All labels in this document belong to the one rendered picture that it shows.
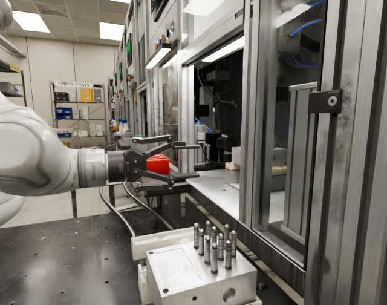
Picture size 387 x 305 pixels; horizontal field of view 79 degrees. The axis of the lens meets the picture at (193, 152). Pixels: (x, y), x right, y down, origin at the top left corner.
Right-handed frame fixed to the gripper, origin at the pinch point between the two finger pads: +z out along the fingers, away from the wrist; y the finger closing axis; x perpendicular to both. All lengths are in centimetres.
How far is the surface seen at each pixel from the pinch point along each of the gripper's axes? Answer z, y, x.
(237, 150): 16.1, 1.9, 1.1
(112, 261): -20.2, -32.3, 12.6
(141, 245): -15.1, -12.4, -15.9
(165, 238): -10.2, -12.2, -15.2
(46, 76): -168, 123, 750
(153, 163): -4.6, -4.9, 24.8
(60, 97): -122, 59, 641
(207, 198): 4.4, -9.8, -3.6
